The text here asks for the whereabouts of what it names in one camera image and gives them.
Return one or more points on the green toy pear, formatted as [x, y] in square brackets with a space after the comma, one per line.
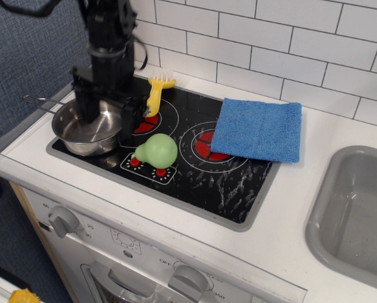
[160, 151]

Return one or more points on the stainless steel pot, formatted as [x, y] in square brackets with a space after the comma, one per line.
[79, 137]

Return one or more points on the grey right oven knob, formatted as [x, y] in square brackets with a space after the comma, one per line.
[188, 282]

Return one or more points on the black toy stovetop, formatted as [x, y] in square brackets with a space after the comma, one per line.
[223, 189]

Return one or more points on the grey oven knob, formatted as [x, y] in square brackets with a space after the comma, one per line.
[62, 221]
[188, 282]

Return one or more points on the yellow object bottom left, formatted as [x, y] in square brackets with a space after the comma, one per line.
[23, 296]

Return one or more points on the blue towel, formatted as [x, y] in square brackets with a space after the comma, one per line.
[259, 130]

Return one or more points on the white toy oven front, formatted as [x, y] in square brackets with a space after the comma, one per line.
[98, 263]

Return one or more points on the grey left oven knob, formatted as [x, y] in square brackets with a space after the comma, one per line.
[62, 221]

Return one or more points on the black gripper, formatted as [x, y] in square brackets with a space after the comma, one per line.
[110, 79]

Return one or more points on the grey sink basin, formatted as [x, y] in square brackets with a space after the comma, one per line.
[341, 231]

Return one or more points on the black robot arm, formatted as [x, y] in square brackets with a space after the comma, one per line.
[110, 26]

